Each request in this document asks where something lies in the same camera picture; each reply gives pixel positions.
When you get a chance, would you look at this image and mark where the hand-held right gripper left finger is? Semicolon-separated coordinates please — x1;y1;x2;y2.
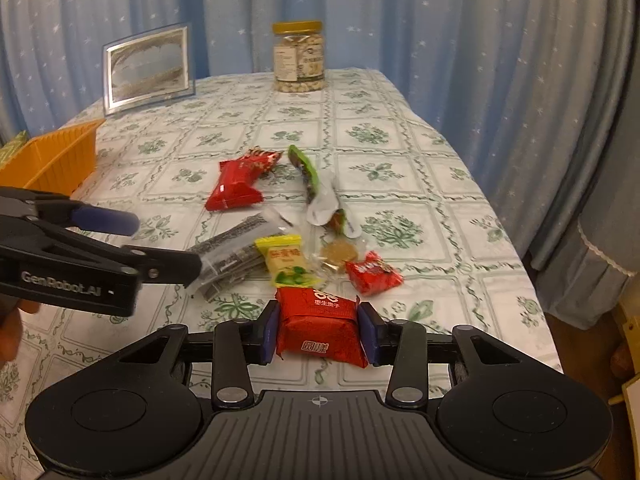
107;300;281;411

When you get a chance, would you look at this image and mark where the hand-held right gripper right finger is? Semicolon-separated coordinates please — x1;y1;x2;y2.
357;301;531;409

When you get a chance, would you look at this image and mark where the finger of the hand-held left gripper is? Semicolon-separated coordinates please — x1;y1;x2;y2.
34;200;141;236
30;219;204;287

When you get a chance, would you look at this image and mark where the large red snack packet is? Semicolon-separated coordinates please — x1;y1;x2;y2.
274;286;369;369

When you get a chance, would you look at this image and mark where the dark clear snack packet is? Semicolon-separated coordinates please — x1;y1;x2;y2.
187;208;296;304

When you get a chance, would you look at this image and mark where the orange plastic basket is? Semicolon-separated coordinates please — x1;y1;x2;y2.
0;118;107;197

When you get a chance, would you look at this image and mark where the red foil patterned candy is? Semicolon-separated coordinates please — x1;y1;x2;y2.
245;146;284;176

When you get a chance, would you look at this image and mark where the green snack packet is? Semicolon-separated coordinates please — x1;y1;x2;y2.
287;144;321;206

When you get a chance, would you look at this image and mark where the person's left hand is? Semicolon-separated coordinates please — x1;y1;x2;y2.
0;302;42;364

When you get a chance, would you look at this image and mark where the small red snack packet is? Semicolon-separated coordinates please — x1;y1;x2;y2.
346;251;405;295

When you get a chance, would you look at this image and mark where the yellow snack packet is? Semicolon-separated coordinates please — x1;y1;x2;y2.
254;234;324;289

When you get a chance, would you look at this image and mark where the clear wrapped brown cookie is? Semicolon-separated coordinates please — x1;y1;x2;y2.
312;239;359;277

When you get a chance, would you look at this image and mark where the medium red snack packet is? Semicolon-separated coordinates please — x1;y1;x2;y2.
205;156;265;212

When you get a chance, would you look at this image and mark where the small green red packet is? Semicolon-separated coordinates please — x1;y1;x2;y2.
327;208;362;237

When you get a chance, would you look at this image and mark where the white silver snack packet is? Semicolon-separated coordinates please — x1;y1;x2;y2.
306;180;337;226

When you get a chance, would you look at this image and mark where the green floral tablecloth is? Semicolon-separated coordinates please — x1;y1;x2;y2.
0;66;567;461

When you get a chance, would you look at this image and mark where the yellow lid nut jar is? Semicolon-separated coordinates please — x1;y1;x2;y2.
271;20;327;95

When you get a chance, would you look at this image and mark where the grey cloth with lace trim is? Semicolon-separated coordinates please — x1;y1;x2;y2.
529;160;640;332

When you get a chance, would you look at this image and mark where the yellow wooden furniture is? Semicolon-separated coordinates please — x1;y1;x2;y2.
611;297;640;407

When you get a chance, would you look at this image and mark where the blue star curtain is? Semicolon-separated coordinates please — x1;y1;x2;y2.
0;0;640;271

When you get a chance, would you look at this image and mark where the silver picture frame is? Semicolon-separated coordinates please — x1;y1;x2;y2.
102;22;197;117

